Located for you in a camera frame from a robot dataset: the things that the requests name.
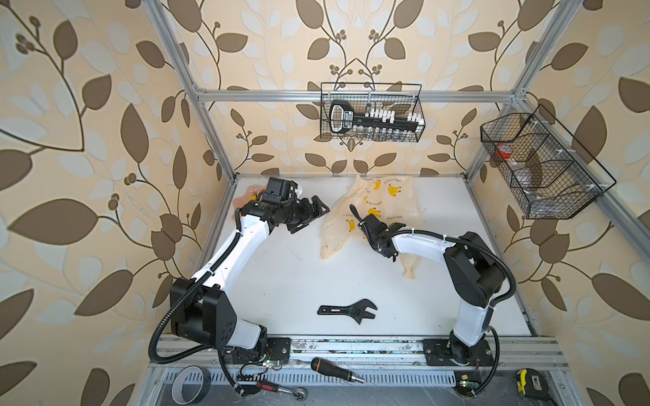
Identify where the banana print plastic bag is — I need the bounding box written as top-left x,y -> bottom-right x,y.
319,174 -> 423,280

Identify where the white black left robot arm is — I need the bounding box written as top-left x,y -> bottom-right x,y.
148,178 -> 330,365

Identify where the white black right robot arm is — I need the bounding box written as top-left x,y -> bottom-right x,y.
350,205 -> 516,365

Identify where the pink fruit plate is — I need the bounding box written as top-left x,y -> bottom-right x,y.
233,184 -> 266,209

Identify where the black adjustable wrench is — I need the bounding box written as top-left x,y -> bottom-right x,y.
317,299 -> 378,325

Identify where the socket set holder black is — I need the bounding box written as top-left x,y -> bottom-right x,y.
326,100 -> 426,134

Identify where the black orange screwdriver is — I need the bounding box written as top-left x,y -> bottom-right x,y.
311,357 -> 365,383

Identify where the clear bottle red cap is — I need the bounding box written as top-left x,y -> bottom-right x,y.
496,144 -> 541,201

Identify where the black tape roll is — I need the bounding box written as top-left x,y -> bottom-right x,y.
171,365 -> 211,405

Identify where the yellow black tape measure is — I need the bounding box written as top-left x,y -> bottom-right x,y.
516,368 -> 551,401

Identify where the black wire basket back wall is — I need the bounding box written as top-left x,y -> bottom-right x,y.
320,81 -> 426,143

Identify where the black wire basket wall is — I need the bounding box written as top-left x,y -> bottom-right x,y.
480,105 -> 616,220
320,81 -> 426,143

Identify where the red handled ratchet wrench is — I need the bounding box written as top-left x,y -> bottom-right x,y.
257,381 -> 307,402

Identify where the black wire basket right wall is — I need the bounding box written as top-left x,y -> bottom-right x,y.
480,105 -> 616,220

